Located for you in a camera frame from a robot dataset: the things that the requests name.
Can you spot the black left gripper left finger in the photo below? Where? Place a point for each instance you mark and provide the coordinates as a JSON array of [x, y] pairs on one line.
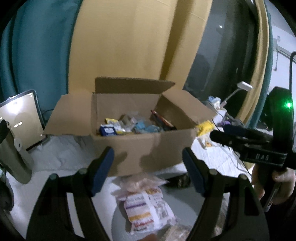
[[50, 219]]

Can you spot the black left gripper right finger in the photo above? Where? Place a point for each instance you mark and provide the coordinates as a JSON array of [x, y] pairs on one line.
[[245, 218]]

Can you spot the white striped snack packet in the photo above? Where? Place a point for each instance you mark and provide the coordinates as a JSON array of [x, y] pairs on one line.
[[147, 211]]

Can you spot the clear brown cookie packet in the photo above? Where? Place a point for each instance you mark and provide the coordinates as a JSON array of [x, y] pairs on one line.
[[141, 182]]

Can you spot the blue soda cracker pack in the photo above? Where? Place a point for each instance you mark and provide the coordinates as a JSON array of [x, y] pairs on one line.
[[107, 130]]

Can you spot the person's right hand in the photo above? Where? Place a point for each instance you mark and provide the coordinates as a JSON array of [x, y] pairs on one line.
[[286, 180]]

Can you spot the white desk lamp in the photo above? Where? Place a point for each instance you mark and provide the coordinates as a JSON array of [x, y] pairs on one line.
[[240, 86]]

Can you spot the brown cardboard box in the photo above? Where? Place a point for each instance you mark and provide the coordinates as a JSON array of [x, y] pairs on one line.
[[154, 121]]

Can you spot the yellow curtain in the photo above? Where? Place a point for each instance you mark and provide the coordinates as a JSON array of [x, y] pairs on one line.
[[137, 39]]

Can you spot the teal curtain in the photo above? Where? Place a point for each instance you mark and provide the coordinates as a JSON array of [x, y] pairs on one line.
[[35, 49]]

